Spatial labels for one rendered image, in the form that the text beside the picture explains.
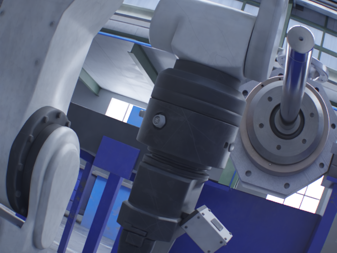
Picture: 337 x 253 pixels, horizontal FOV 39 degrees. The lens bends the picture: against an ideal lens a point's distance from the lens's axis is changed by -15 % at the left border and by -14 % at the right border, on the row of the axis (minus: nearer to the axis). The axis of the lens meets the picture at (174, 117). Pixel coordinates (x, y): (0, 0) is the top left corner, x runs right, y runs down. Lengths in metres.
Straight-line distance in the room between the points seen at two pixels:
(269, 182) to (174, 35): 1.55
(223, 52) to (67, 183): 0.24
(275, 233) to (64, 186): 1.60
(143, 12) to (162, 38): 8.56
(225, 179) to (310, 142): 6.04
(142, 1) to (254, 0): 2.14
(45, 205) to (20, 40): 0.19
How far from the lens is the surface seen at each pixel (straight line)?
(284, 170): 1.91
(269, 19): 0.49
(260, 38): 0.48
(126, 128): 1.83
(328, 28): 9.34
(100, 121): 1.86
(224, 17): 0.49
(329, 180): 2.01
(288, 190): 2.01
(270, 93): 1.92
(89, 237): 2.22
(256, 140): 1.88
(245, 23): 0.49
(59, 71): 0.60
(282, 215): 2.13
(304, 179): 2.02
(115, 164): 1.80
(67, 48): 0.60
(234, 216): 2.13
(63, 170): 0.58
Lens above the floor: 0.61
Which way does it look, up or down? 10 degrees up
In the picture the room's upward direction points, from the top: 21 degrees clockwise
